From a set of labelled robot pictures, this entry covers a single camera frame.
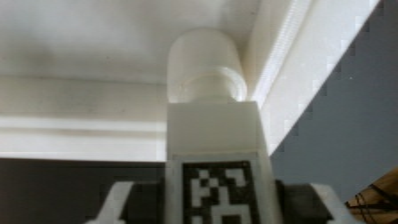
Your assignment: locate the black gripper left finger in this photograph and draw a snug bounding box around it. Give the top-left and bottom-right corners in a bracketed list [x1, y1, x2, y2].
[83, 181, 163, 224]

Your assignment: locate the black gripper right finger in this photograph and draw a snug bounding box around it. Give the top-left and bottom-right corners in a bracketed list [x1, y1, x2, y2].
[276, 181, 363, 224]

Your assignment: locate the white square tabletop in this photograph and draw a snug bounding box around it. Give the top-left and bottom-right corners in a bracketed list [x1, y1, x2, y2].
[0, 0, 379, 161]

